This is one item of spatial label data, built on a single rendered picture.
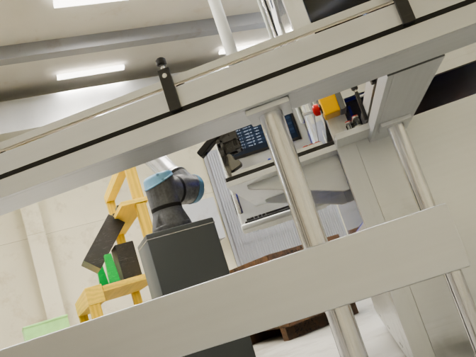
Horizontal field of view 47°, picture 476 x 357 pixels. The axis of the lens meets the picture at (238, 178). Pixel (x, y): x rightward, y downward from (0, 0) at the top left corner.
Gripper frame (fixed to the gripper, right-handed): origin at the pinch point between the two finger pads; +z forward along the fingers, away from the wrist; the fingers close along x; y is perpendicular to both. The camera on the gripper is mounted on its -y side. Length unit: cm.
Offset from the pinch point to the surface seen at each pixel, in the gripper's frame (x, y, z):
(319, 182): -2.6, 29.8, 13.0
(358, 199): -12.6, 40.1, 24.0
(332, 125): -12.6, 40.3, -2.5
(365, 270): -93, 31, 44
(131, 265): 323, -166, -15
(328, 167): -2.5, 34.6, 9.0
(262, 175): -11.0, 12.2, 5.4
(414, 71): -77, 56, 7
